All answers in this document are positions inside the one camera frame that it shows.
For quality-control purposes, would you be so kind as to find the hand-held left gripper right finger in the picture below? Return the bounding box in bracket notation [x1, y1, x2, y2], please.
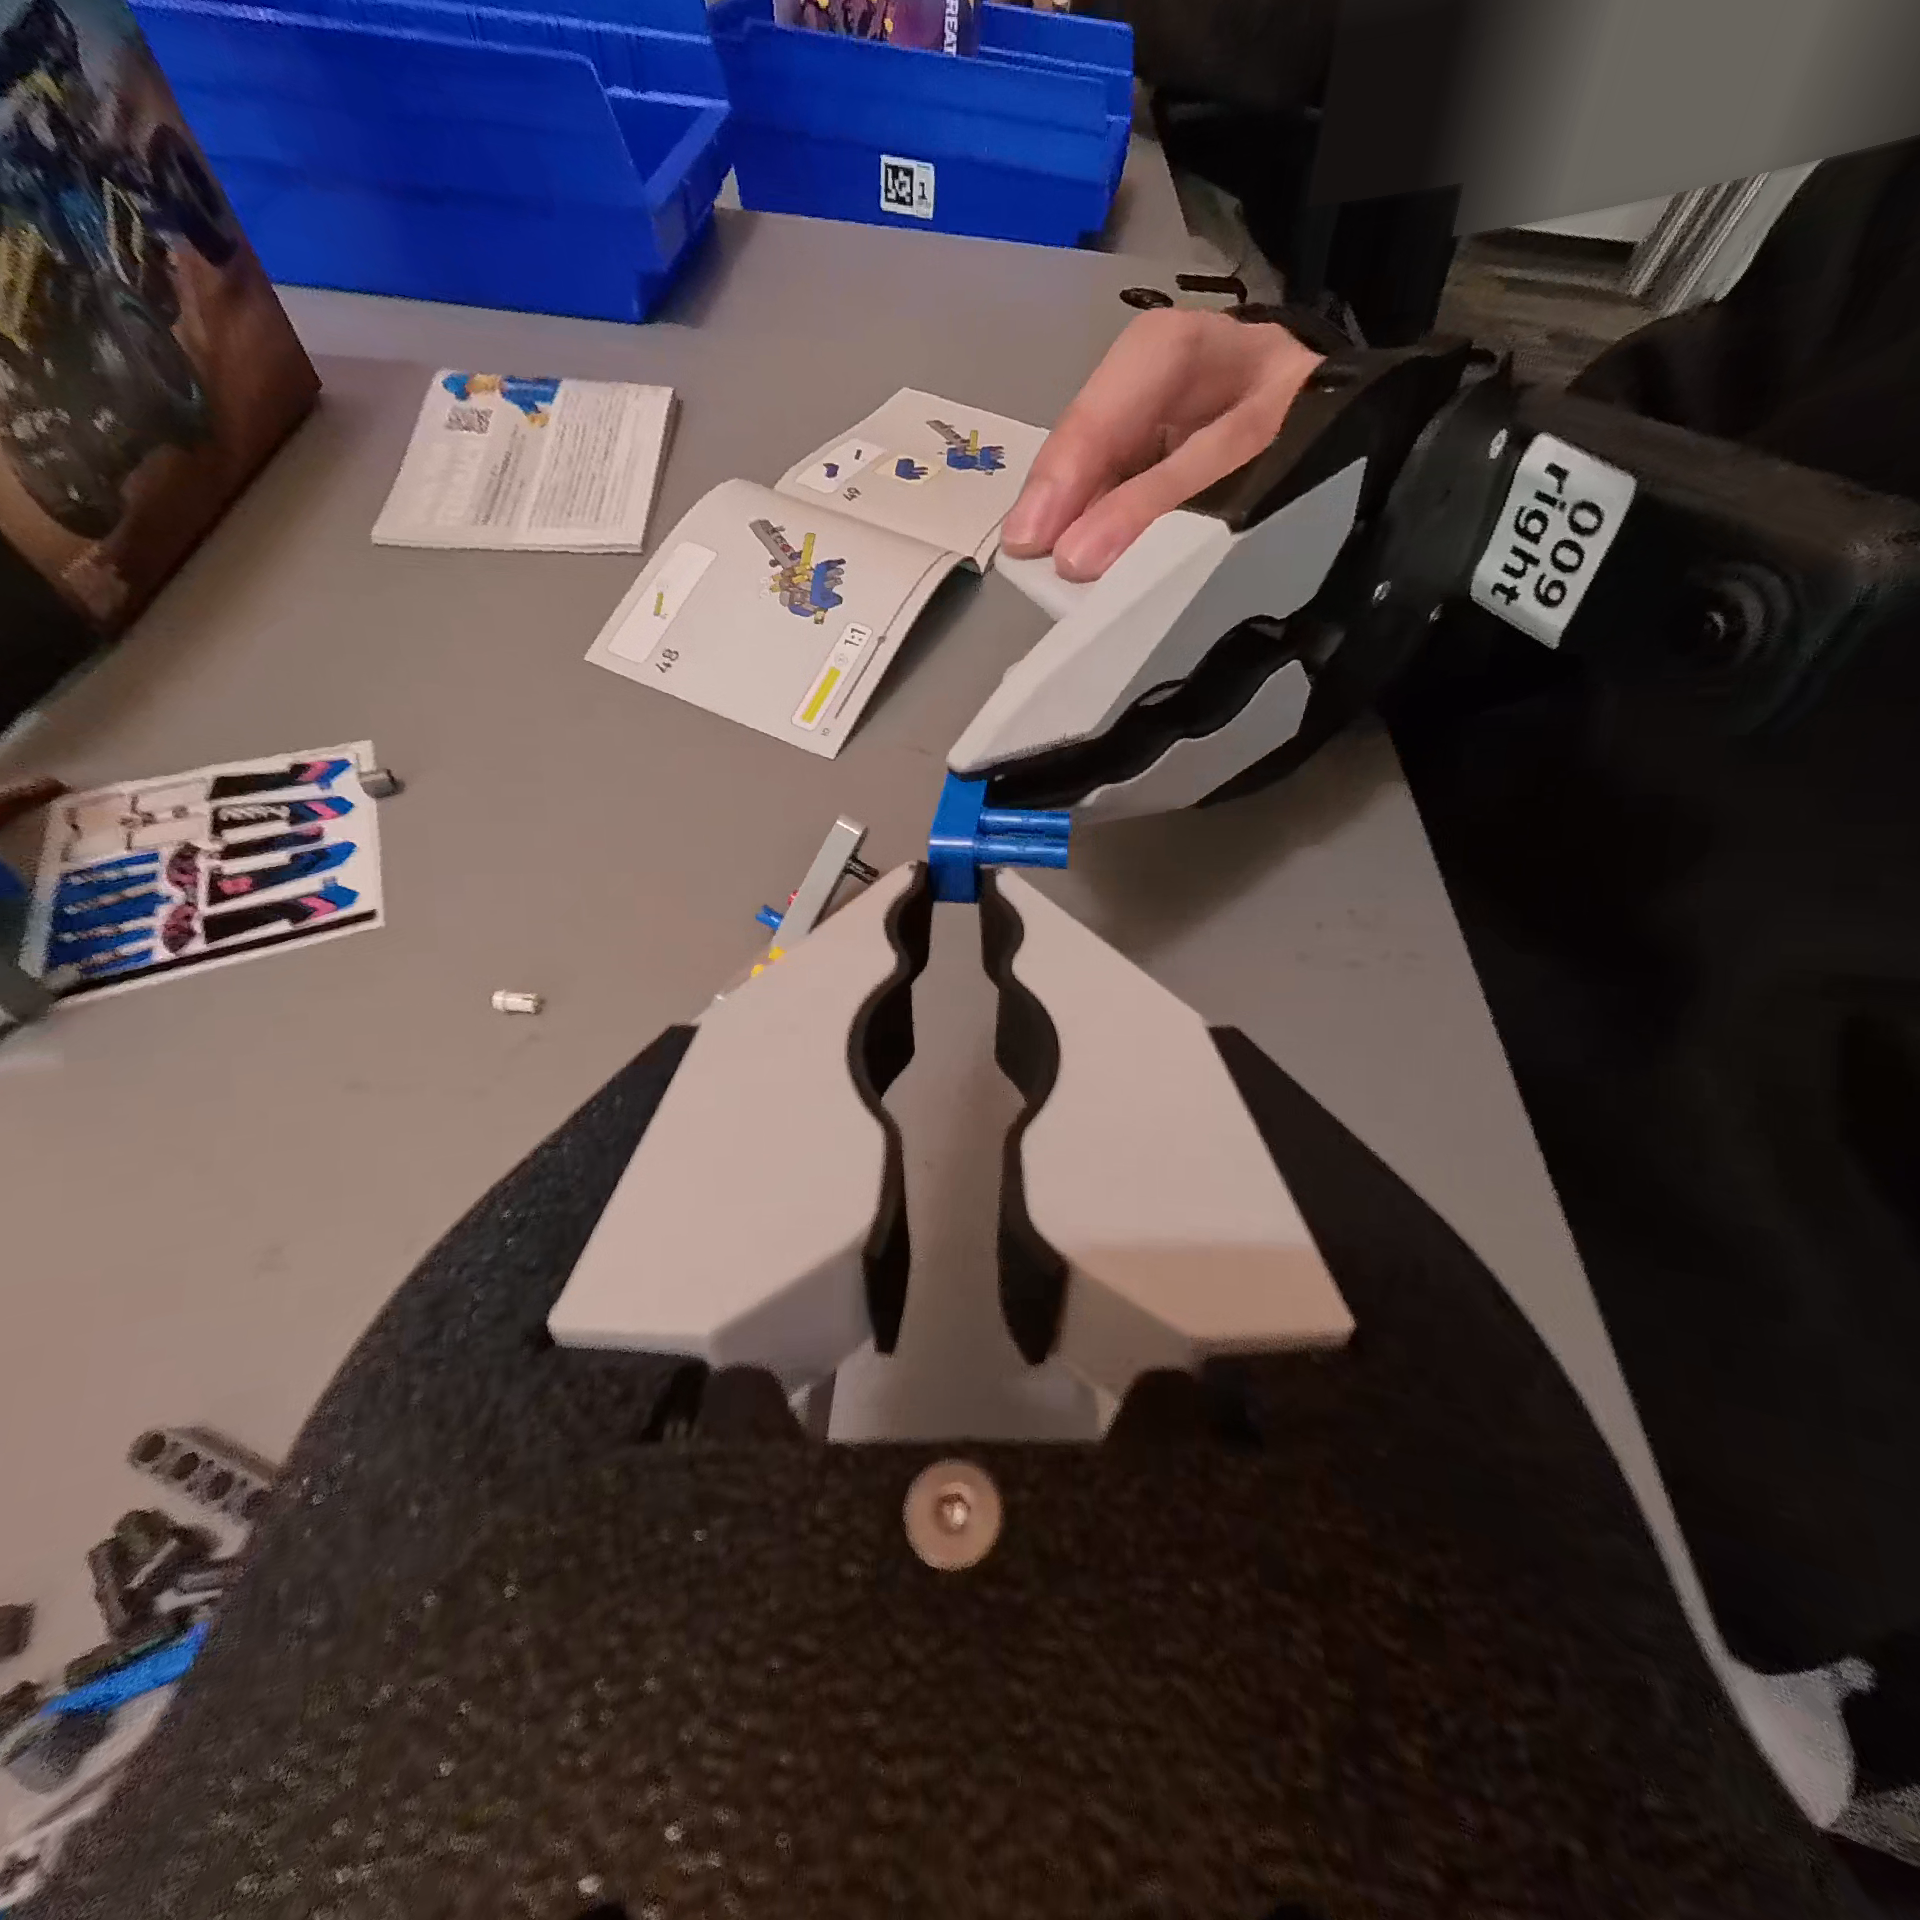
[976, 868, 1359, 1439]

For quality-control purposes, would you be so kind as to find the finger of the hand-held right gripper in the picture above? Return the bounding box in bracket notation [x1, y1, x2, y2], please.
[1066, 656, 1326, 827]
[946, 454, 1374, 811]

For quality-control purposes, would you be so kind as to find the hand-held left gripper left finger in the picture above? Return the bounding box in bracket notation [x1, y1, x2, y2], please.
[543, 858, 938, 1439]

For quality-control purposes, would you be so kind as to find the blue lego beam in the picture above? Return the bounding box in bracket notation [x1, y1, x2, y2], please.
[927, 772, 990, 908]

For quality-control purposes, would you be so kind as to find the blue yellow lego assembly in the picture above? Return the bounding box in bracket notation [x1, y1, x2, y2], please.
[743, 815, 889, 989]

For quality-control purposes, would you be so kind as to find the pile of lego pieces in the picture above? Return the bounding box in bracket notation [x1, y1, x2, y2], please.
[0, 1423, 279, 1804]

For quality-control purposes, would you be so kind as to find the person's right forearm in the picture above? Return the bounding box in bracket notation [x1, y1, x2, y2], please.
[1245, 139, 1920, 516]

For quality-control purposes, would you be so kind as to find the lego sticker sheet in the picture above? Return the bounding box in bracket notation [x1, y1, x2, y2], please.
[30, 741, 386, 1006]

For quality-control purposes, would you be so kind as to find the lego set box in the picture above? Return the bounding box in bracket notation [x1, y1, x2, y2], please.
[0, 0, 322, 726]

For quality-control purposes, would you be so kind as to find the person's right hand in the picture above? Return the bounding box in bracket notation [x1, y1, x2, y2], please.
[999, 309, 1331, 583]

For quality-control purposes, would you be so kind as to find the open instruction booklet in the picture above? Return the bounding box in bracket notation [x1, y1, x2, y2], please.
[583, 386, 1052, 763]

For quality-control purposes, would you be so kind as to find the blue storage bin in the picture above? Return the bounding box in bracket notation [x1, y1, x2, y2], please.
[126, 0, 730, 326]
[710, 0, 1139, 252]

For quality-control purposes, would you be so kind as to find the white text leaflet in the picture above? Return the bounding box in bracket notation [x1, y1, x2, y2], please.
[371, 367, 677, 557]

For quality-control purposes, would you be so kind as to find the purple printed box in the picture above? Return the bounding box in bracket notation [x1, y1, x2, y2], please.
[771, 0, 987, 61]

